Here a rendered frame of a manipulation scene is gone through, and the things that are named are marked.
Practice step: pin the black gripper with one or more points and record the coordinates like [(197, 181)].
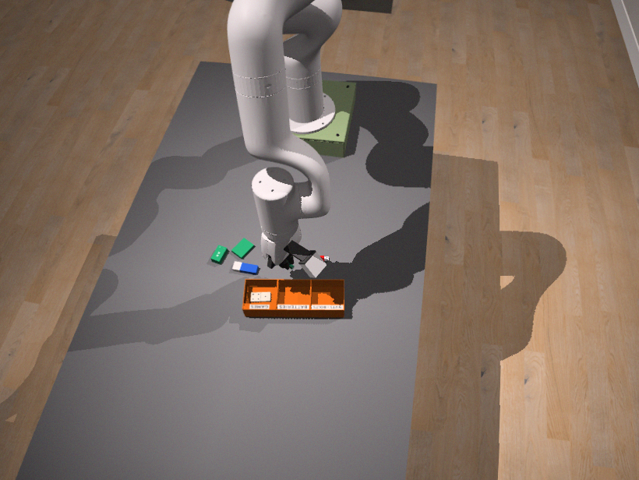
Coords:
[(274, 250)]

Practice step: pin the orange rack of bins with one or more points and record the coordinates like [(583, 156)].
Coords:
[(295, 298)]

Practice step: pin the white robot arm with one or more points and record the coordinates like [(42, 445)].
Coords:
[(270, 114)]

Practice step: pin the blue and white eraser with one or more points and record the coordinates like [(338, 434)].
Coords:
[(245, 268)]

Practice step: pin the beige domino tile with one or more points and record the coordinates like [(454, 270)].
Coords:
[(260, 296)]

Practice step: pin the green nine-volt battery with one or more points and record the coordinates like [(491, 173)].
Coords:
[(219, 254)]

